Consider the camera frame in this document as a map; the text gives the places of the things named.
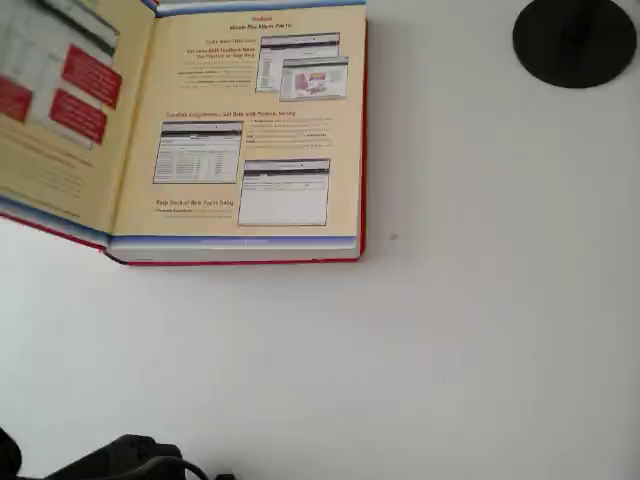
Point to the red anatomy textbook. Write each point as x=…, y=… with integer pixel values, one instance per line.
x=225, y=125

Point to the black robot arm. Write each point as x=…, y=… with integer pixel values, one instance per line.
x=130, y=457

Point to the black round stand base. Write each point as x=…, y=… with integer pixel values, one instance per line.
x=575, y=50

